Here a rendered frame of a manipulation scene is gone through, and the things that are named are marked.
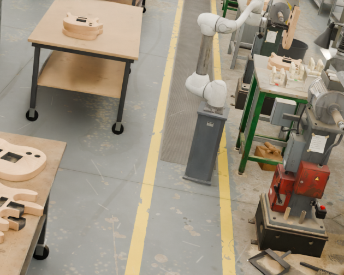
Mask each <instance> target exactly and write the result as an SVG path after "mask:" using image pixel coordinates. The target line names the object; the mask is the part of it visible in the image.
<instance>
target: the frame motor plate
mask: <svg viewBox="0 0 344 275"><path fill-rule="evenodd" d="M305 112H306V114H307V117H308V119H309V121H310V124H311V127H312V129H316V130H322V131H327V132H331V133H337V134H342V135H344V132H342V131H341V130H340V128H339V127H337V125H336V124H326V123H323V122H321V121H319V120H316V118H315V116H314V114H313V112H312V109H311V108H310V107H306V109H305Z"/></svg>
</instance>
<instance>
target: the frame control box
mask: <svg viewBox="0 0 344 275"><path fill-rule="evenodd" d="M295 109H296V102H295V101H293V100H288V99H282V98H277V97H276V98H275V102H274V105H273V108H272V112H271V115H270V124H273V125H279V126H282V127H281V131H282V132H286V131H291V130H296V132H297V129H296V128H292V129H287V130H283V128H284V127H287V128H290V126H291V123H292V121H291V120H287V119H282V115H283V113H288V114H291V115H294V113H295Z"/></svg>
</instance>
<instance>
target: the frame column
mask: <svg viewBox="0 0 344 275"><path fill-rule="evenodd" d="M307 124H308V125H309V127H308V129H307V130H304V132H303V136H304V138H305V141H306V145H305V148H304V151H303V154H302V157H301V160H303V161H306V162H312V163H317V164H319V163H320V162H321V161H322V159H323V157H324V155H325V153H326V152H327V150H328V148H329V147H330V146H331V145H332V144H334V142H335V139H336V136H337V135H338V134H337V133H331V132H327V131H322V130H316V129H312V127H311V124H310V121H309V119H308V117H307ZM331 150H332V149H331ZM330 154H331V151H330V152H329V154H328V156H327V158H326V159H325V161H324V163H323V165H327V162H328V160H329V157H330ZM301 160H300V162H301ZM299 165H300V163H299ZM298 168H299V166H298ZM297 171H298V170H297ZM293 173H294V177H295V178H296V174H297V172H293ZM311 200H313V201H314V200H315V198H312V197H308V196H302V195H296V194H294V190H293V191H292V194H291V197H290V200H289V203H288V207H290V213H289V215H292V216H298V217H300V216H301V213H302V211H306V215H305V218H309V219H312V206H311V205H309V204H310V201H311Z"/></svg>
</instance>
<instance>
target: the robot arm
mask: <svg viewBox="0 0 344 275"><path fill-rule="evenodd" d="M264 1H265V0H251V2H250V4H249V5H248V7H247V8H246V9H245V10H244V12H243V13H242V14H241V16H240V17H239V18H238V19H237V20H236V21H234V20H228V19H225V18H223V17H220V16H218V15H215V14H212V13H203V14H200V15H199V17H198V20H197V21H198V25H199V26H200V28H201V32H202V38H201V44H200V50H199V57H198V63H197V69H196V71H195V72H194V73H193V74H192V75H191V76H189V77H188V78H187V80H186V83H185V85H186V88H187V89H188V90H189V91H190V92H191V93H193V94H195V95H197V96H199V97H202V98H205V99H206V100H207V103H206V104H205V108H204V109H203V111H207V112H211V113H212V114H215V113H216V114H219V115H223V110H224V109H225V107H224V103H225V100H226V96H227V85H226V83H225V82H224V81H222V80H214V81H212V82H210V80H209V76H208V74H207V69H208V66H209V60H210V54H211V48H212V42H213V37H214V35H215V34H216V32H218V33H222V34H228V33H232V32H234V31H235V30H236V29H238V28H239V27H240V26H241V25H242V24H243V23H246V24H248V25H251V26H259V27H265V24H266V20H267V18H265V17H261V13H262V10H263V6H264ZM270 26H272V27H273V28H278V29H281V30H288V28H289V27H288V25H284V23H283V24H282V23H277V22H271V20H268V23H267V26H266V27H267V28H269V27H270Z"/></svg>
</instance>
